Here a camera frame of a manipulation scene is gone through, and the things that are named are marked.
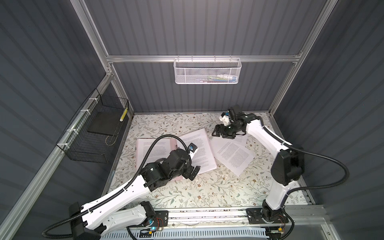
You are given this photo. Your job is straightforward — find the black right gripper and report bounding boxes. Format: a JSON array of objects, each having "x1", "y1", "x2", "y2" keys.
[{"x1": 211, "y1": 122, "x2": 240, "y2": 139}]

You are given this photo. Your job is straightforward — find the printed paper sheet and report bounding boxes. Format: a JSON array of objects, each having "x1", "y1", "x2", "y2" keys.
[
  {"x1": 210, "y1": 137, "x2": 256, "y2": 177},
  {"x1": 180, "y1": 128, "x2": 217, "y2": 174},
  {"x1": 136, "y1": 139, "x2": 175, "y2": 170},
  {"x1": 233, "y1": 134, "x2": 248, "y2": 147}
]

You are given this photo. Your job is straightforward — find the pink file folder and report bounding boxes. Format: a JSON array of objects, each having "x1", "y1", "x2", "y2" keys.
[{"x1": 136, "y1": 129, "x2": 217, "y2": 180}]

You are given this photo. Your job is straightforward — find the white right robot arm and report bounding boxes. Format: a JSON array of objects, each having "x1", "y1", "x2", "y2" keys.
[{"x1": 212, "y1": 105, "x2": 305, "y2": 224}]

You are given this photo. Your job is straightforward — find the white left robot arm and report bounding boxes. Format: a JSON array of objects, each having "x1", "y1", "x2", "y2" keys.
[{"x1": 70, "y1": 144, "x2": 200, "y2": 240}]

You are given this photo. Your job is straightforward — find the floral table mat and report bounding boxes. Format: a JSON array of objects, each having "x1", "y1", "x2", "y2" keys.
[{"x1": 104, "y1": 113, "x2": 274, "y2": 209}]

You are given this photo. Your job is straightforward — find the pens in white basket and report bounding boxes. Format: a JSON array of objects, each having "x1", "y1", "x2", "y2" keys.
[{"x1": 196, "y1": 75, "x2": 239, "y2": 84}]

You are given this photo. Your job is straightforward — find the white ventilation grille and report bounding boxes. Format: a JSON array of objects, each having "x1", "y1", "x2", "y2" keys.
[{"x1": 89, "y1": 227, "x2": 268, "y2": 240}]

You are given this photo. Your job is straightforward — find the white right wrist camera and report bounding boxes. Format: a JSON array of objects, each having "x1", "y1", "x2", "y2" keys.
[{"x1": 219, "y1": 111, "x2": 232, "y2": 126}]

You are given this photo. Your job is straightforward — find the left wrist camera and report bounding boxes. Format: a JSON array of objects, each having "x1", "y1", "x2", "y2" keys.
[{"x1": 188, "y1": 143, "x2": 198, "y2": 158}]

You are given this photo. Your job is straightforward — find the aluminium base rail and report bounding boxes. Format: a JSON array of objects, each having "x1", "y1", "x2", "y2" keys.
[{"x1": 79, "y1": 205, "x2": 341, "y2": 240}]

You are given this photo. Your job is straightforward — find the white wire mesh basket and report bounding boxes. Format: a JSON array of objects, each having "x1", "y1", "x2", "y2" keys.
[{"x1": 173, "y1": 57, "x2": 242, "y2": 85}]

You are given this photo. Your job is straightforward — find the black wire mesh basket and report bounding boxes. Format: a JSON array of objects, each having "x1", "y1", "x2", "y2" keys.
[{"x1": 57, "y1": 89, "x2": 130, "y2": 164}]

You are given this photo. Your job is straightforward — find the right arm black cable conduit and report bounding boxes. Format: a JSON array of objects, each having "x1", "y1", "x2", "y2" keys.
[{"x1": 257, "y1": 115, "x2": 350, "y2": 240}]

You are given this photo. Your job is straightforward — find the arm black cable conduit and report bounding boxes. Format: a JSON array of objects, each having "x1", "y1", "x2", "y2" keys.
[
  {"x1": 257, "y1": 115, "x2": 350, "y2": 240},
  {"x1": 41, "y1": 134, "x2": 190, "y2": 240}
]

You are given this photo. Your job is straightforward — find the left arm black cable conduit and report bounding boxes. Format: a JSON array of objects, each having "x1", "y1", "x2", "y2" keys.
[{"x1": 41, "y1": 134, "x2": 190, "y2": 240}]

